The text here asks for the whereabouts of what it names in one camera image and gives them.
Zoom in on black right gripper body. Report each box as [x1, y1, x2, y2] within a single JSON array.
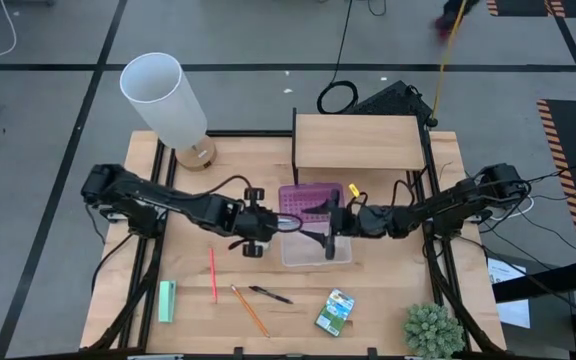
[[325, 188, 372, 262]]

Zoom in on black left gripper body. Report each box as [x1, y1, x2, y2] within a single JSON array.
[[240, 187, 280, 259]]

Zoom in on clear pencil case purple lid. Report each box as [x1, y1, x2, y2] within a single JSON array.
[[277, 182, 353, 268]]

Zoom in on black ballpoint pen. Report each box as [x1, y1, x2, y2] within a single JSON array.
[[248, 285, 294, 305]]

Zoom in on pink pen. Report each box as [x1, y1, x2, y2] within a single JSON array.
[[208, 247, 219, 305]]

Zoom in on green yellow crayon box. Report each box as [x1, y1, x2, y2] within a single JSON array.
[[314, 287, 357, 338]]

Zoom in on orange pencil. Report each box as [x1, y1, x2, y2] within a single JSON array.
[[230, 284, 271, 339]]

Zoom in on wooden shelf riser black legs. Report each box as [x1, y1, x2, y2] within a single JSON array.
[[291, 107, 432, 187]]

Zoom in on light green rectangular block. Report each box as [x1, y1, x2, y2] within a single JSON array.
[[157, 280, 178, 324]]

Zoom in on black mesh computer case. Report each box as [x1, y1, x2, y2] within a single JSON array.
[[352, 79, 434, 126]]

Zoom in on green artificial succulent plant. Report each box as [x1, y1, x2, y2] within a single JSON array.
[[401, 302, 467, 360]]

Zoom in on white shade wooden base lamp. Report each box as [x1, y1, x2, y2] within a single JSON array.
[[119, 51, 218, 172]]

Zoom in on white paper sheet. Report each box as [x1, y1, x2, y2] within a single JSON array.
[[486, 257, 532, 330]]

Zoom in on black stand bar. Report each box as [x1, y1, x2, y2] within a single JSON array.
[[492, 258, 576, 305]]

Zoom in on person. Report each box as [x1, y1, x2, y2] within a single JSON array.
[[435, 0, 482, 39]]

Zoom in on black mat yellow striped edge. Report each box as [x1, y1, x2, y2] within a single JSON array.
[[536, 98, 576, 260], [486, 0, 576, 19]]

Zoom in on black aluminium table frame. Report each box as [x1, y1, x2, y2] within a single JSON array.
[[80, 129, 507, 360]]

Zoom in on black hanging cable with coil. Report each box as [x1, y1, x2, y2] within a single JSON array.
[[316, 0, 360, 115]]

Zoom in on yellow hanging cable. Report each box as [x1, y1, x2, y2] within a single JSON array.
[[430, 0, 469, 126]]

